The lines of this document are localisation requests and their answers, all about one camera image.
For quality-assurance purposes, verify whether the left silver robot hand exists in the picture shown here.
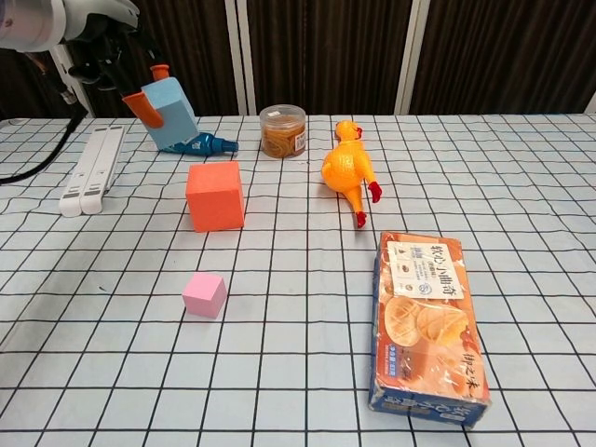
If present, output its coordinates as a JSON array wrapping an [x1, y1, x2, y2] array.
[[60, 0, 169, 129]]

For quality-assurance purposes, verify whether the light blue foam cube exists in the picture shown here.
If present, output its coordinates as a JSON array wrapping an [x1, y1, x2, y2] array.
[[141, 76, 200, 153]]

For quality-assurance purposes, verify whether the pink foam cube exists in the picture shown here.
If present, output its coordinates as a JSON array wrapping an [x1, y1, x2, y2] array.
[[182, 272, 228, 319]]

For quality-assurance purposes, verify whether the orange foam cube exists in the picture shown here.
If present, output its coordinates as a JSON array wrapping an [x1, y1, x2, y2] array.
[[185, 161, 246, 233]]

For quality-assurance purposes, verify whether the white folding stand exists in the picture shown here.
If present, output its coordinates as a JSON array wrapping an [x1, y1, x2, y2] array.
[[59, 125, 126, 218]]

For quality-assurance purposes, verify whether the blue plastic packet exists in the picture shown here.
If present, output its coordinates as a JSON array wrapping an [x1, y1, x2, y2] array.
[[160, 132, 240, 156]]

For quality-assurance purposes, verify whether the clear jar of rubber bands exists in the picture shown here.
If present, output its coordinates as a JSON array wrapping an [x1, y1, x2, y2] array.
[[259, 104, 308, 160]]

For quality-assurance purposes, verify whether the yellow rubber chicken toy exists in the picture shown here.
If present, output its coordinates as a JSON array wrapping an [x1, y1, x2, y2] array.
[[321, 119, 383, 229]]

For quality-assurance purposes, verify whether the checkered white tablecloth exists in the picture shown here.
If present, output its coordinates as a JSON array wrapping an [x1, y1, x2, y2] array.
[[0, 113, 596, 447]]

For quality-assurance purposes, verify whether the orange cookie box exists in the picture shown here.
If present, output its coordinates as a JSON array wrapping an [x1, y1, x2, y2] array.
[[367, 231, 493, 429]]

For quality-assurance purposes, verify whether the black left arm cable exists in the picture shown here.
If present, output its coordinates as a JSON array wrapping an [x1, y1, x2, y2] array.
[[0, 81, 89, 185]]

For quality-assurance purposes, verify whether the double white partition frame post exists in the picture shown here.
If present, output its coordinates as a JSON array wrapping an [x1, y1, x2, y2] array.
[[224, 0, 258, 115]]

